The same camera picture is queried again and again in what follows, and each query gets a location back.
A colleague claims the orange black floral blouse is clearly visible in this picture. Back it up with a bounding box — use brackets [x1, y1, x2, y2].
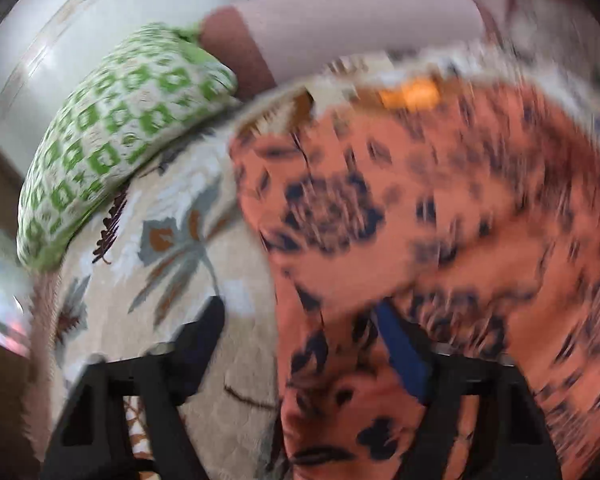
[230, 79, 600, 479]

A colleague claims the stained glass window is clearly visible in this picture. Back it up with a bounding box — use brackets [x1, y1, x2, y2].
[0, 229, 32, 358]

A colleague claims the beige leaf print blanket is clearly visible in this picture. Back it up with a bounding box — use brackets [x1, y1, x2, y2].
[24, 44, 600, 480]

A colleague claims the green white checkered pillow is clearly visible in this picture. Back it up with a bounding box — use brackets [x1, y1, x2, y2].
[17, 23, 237, 271]

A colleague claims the pink quilted bolster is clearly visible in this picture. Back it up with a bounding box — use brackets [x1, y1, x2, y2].
[200, 0, 488, 99]

